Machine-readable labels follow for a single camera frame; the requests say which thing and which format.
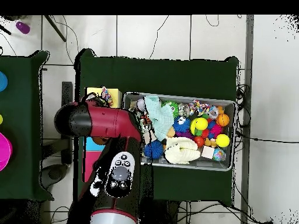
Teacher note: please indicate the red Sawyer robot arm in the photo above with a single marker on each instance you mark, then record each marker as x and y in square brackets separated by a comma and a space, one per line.
[105, 121]

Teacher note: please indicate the wooden box with three holes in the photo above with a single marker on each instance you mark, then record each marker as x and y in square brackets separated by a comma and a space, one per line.
[115, 93]

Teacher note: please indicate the shallow clear mesh bin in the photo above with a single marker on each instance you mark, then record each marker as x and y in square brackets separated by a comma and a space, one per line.
[198, 164]

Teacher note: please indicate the orange striped tiger plush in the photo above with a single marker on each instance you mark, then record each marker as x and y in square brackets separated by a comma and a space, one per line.
[146, 119]

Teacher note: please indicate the light blue waffle cloth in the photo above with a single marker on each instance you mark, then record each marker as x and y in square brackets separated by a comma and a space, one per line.
[160, 116]

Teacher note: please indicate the white toy baseball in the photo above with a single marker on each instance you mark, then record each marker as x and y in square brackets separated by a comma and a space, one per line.
[140, 104]

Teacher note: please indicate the green spiky ball with eyes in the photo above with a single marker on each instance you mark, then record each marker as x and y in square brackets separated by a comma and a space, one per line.
[174, 109]

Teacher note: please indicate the blue spiky ball with eyes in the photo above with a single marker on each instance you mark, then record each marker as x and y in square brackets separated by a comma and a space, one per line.
[182, 124]

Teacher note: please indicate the cream waffle cloth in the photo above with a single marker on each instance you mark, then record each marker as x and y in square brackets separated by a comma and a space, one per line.
[182, 150]

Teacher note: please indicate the orange toy basketball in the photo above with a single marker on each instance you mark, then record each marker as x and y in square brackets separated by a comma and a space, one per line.
[223, 119]

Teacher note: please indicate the yellow tennis ball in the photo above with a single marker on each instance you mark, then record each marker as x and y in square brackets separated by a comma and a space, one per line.
[222, 140]

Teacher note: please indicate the grey round floor base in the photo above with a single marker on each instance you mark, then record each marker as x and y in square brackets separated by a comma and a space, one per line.
[55, 173]

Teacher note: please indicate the dark green side table cloth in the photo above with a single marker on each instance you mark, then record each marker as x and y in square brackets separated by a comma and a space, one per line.
[23, 93]

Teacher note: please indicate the black rod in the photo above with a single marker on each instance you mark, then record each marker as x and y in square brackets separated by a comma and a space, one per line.
[55, 28]

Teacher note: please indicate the pink round disc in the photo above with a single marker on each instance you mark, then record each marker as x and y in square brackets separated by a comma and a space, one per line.
[4, 151]

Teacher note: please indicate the small yellow object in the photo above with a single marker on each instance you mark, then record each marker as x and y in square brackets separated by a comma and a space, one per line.
[0, 119]

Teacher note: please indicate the blue round object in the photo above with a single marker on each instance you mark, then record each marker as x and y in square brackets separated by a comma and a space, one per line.
[2, 81]

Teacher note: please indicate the purple bottle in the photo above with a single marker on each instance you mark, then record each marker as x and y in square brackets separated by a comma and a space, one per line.
[22, 27]

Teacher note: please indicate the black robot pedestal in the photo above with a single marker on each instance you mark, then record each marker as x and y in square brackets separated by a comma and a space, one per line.
[163, 212]

